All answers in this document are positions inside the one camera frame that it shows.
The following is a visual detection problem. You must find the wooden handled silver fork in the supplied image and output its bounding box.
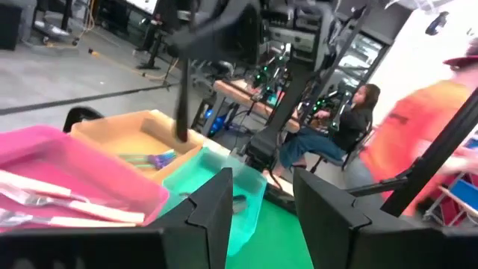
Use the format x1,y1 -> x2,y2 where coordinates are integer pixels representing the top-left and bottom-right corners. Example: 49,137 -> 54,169
0,185 -> 146,225
0,169 -> 90,202
0,208 -> 138,229

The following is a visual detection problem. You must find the wooden topped work table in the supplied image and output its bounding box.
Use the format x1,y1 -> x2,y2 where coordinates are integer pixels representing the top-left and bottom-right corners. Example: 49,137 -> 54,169
212,78 -> 302,134

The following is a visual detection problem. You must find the black arched cable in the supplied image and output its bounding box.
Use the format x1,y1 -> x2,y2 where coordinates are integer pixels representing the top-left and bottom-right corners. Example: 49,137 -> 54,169
62,106 -> 106,135

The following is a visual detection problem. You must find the iridescent rainbow fork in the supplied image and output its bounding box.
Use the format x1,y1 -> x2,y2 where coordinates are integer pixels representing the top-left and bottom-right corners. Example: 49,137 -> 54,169
122,156 -> 176,171
118,148 -> 179,165

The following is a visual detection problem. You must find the pink plastic bin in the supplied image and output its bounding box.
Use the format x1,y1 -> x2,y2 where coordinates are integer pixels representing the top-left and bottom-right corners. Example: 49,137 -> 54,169
0,124 -> 172,235

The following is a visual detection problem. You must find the black cabinet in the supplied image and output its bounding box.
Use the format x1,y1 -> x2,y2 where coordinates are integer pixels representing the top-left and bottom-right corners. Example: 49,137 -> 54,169
0,2 -> 24,52

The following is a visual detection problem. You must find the person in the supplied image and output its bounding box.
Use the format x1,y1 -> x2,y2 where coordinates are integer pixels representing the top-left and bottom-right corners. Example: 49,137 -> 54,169
276,83 -> 382,179
356,36 -> 478,220

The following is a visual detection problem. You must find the teal plastic bin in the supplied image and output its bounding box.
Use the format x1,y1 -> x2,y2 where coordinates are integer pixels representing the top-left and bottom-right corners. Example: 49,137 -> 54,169
159,146 -> 268,258

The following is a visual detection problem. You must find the blue folding chair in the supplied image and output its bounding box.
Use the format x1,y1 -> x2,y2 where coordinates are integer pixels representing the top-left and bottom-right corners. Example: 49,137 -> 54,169
423,137 -> 478,227

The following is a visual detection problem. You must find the black floor stand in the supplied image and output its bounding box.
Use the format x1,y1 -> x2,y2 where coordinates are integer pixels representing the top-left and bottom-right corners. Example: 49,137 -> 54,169
134,14 -> 162,71

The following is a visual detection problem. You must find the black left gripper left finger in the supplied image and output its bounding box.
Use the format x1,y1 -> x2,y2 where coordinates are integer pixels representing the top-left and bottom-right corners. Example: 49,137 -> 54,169
147,167 -> 235,269

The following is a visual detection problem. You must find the green table mat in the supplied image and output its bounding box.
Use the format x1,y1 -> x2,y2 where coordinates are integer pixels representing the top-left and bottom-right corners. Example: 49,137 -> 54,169
223,199 -> 315,269

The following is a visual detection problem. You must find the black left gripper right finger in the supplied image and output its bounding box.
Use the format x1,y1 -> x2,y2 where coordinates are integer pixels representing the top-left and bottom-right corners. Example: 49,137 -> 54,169
293,167 -> 445,269

